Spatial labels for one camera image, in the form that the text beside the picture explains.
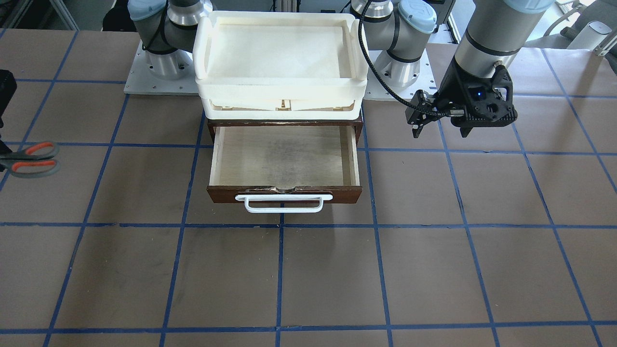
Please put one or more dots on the orange grey scissors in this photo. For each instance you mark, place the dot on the orange grey scissors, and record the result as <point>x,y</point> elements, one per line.
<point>35,161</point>

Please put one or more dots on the white drawer handle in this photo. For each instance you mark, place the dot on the white drawer handle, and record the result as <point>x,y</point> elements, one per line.
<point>284,202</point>

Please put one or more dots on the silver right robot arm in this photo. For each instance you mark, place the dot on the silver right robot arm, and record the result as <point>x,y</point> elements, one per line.
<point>167,29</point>

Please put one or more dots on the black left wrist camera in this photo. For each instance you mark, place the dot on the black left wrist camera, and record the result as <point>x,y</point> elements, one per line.
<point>488,101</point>

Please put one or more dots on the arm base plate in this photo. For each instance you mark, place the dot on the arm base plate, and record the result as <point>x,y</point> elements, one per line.
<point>144,86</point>
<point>400,91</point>

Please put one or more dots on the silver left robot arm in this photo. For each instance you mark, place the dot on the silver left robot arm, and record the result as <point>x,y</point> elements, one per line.
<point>497,30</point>

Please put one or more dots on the open wooden drawer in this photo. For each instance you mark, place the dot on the open wooden drawer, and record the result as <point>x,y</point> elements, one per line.
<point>320,162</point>

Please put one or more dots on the white foam tray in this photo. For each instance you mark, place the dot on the white foam tray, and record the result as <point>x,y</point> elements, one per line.
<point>279,66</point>

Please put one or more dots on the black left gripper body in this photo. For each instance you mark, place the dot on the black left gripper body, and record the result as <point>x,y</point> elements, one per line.
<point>453,88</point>

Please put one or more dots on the dark brown wooden cabinet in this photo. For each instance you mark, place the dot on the dark brown wooden cabinet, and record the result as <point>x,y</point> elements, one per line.
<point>357,124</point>

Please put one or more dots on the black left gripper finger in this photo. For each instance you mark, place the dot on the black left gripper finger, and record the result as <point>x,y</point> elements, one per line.
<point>417,127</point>
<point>465,131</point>

